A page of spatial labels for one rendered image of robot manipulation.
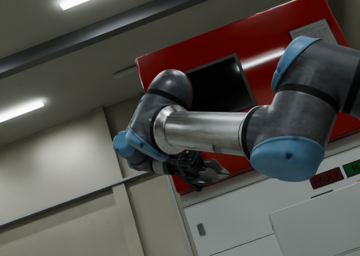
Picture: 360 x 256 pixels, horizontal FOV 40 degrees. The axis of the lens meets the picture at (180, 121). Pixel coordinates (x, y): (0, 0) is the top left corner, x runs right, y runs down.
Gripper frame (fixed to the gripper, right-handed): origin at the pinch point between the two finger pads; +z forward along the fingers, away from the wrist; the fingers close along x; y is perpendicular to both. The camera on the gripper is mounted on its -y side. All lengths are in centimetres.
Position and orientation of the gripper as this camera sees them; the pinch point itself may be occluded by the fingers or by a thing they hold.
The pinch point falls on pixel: (226, 175)
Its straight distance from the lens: 153.6
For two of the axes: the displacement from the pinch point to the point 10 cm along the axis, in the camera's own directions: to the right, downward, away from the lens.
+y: -3.4, -6.9, -6.3
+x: 4.2, -7.2, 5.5
